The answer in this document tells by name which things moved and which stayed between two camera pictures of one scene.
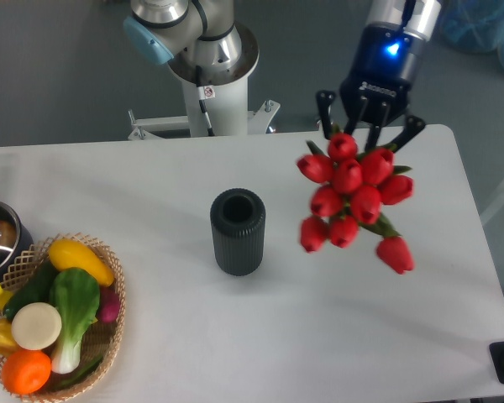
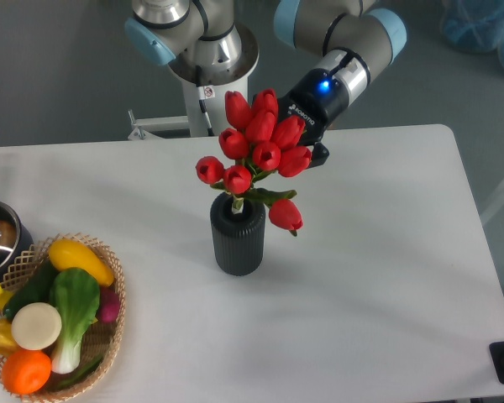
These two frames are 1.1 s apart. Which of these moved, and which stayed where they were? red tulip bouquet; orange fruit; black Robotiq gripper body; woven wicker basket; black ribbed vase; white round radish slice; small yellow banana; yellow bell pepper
Moved: red tulip bouquet; black Robotiq gripper body
Stayed: black ribbed vase; small yellow banana; white round radish slice; yellow bell pepper; orange fruit; woven wicker basket
